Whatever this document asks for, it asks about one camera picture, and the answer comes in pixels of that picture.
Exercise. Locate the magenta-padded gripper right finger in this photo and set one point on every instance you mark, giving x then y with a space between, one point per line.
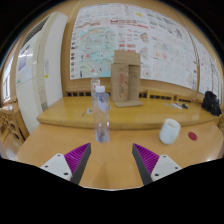
165 165

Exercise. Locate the brown cardboard stand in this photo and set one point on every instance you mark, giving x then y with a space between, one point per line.
121 83

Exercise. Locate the narrow printed wall poster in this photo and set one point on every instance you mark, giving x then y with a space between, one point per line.
208 73

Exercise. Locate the small clear plastic bottle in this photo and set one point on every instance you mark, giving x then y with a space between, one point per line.
94 82

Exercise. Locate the large printed wall poster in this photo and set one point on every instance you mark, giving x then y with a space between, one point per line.
133 30

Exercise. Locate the wooden chair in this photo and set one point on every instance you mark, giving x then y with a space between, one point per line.
10 123

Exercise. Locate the white ceramic mug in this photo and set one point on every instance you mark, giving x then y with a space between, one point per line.
169 131

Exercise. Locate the clear plastic bottle white cap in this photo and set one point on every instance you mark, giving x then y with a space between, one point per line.
101 116

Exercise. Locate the white marker pen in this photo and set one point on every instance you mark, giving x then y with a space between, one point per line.
177 106

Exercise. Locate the black bag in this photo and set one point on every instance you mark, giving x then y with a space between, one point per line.
210 103

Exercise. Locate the flat round red coaster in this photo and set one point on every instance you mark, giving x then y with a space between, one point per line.
192 136

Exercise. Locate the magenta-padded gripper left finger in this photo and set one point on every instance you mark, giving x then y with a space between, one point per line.
56 165

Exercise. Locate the tall white cabinet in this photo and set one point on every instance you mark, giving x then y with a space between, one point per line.
36 73

